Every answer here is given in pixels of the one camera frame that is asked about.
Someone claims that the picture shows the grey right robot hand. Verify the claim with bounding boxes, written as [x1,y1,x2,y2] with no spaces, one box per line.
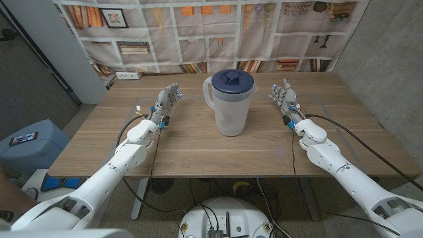
[269,77,307,128]

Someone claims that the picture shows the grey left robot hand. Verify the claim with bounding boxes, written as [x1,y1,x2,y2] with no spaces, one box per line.
[148,82,183,128]

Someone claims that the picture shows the translucent plastic pitcher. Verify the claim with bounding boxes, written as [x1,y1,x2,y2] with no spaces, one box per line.
[202,76,259,138]

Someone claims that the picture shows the dark blue pitcher lid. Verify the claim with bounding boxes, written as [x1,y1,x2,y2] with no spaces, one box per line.
[211,69,255,95]

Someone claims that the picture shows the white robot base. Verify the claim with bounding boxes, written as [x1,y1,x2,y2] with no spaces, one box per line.
[177,197,274,238]

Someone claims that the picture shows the white power strip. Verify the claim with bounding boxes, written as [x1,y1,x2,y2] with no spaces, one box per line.
[115,71,143,81]

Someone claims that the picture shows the black round fan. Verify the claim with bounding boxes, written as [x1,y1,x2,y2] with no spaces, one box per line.
[148,177,175,195]

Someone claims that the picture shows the yellow curved object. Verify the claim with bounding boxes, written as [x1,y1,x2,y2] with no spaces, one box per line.
[232,180,251,196]

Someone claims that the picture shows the grey table leg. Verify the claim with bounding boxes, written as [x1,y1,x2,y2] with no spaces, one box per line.
[299,177,321,221]

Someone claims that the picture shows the white table leg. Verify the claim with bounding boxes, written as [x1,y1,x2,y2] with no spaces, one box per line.
[130,177,149,221]

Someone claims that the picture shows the white pillar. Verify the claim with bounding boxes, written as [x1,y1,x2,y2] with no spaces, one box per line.
[3,0,108,105]

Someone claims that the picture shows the black smartphone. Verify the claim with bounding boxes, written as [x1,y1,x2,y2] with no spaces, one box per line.
[9,132,40,147]

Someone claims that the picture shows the white box with blue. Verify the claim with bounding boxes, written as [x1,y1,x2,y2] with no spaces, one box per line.
[21,169,83,202]

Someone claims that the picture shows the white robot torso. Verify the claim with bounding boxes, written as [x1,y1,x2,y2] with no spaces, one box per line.
[0,227,135,238]

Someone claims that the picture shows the person's bare leg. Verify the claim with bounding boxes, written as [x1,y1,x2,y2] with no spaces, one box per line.
[0,160,36,218]

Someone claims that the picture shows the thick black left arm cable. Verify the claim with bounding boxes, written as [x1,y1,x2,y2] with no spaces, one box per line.
[115,114,188,214]

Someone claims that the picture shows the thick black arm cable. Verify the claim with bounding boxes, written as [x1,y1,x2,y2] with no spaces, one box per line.
[304,114,423,192]
[115,114,188,214]

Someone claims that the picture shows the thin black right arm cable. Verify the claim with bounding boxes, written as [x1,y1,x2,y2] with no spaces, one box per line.
[291,128,403,236]

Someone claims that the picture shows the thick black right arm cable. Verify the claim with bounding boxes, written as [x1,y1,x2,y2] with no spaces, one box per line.
[304,114,423,192]

